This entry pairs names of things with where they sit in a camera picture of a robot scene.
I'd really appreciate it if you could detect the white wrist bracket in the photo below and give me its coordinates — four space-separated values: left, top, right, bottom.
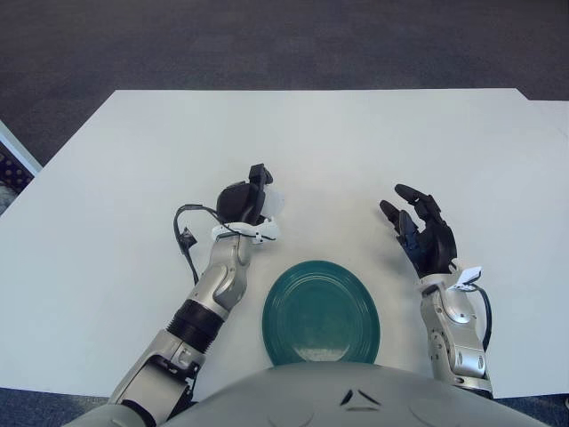
211 216 281 245
453 265 484 291

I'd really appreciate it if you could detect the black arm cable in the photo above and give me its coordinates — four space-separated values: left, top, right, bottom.
477 286 493 352
172 203 221 286

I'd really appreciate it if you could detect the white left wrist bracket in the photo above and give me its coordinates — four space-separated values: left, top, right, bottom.
211 216 281 245

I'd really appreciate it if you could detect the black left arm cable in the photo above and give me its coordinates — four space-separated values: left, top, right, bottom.
172 203 221 286

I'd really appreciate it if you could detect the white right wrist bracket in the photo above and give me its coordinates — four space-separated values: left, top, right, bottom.
453 265 484 291

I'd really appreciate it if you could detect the dark green plate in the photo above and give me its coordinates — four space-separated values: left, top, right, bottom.
261 260 382 368

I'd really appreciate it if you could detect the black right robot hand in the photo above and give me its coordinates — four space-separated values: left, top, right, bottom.
379 183 459 275

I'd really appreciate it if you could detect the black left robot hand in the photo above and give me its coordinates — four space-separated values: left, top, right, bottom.
215 164 275 223

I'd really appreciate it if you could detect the grey robot torso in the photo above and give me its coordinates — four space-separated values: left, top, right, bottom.
166 362 557 427

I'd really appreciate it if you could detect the white charger block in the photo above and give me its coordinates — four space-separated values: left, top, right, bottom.
261 189 286 222

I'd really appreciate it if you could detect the white framed patterned board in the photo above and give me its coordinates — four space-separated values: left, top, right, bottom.
0 119 44 210

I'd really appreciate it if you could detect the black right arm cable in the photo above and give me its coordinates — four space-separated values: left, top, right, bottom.
477 286 493 352

